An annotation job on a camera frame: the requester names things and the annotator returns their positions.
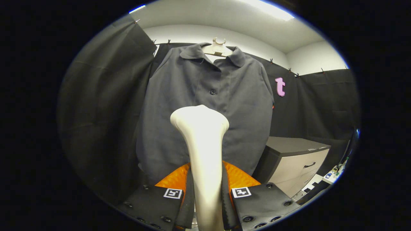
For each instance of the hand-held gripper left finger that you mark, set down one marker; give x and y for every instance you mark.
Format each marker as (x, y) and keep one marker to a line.
(154, 207)

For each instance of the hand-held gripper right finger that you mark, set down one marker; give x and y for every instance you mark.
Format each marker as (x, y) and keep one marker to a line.
(263, 205)

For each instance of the white garment steamer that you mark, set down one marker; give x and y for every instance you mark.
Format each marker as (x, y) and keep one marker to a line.
(205, 154)

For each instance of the dark grey button shirt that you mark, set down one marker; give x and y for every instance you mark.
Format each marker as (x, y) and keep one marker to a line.
(179, 112)

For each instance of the cream garment hanger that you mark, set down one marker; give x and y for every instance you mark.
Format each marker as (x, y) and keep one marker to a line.
(217, 49)

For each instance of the grey drawer cabinet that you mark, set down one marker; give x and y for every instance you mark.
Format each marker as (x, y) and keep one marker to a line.
(295, 170)

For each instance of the row of small backdrop clips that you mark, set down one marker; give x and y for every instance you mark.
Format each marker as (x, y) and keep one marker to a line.
(271, 60)

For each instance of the large ceiling light panel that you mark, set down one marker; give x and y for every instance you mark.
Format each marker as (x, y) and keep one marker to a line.
(273, 11)

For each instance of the narrow ceiling light panel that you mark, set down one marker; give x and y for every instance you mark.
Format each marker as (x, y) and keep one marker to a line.
(137, 8)

